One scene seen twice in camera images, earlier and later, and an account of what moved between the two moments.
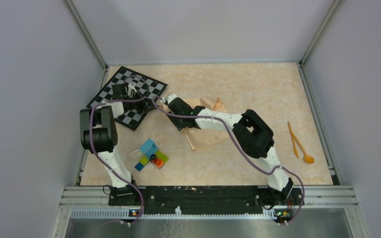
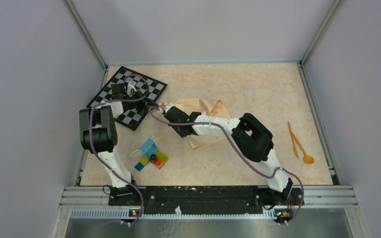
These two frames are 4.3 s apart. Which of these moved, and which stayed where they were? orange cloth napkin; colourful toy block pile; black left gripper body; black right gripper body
Moved: black right gripper body
Stayed: black left gripper body; colourful toy block pile; orange cloth napkin
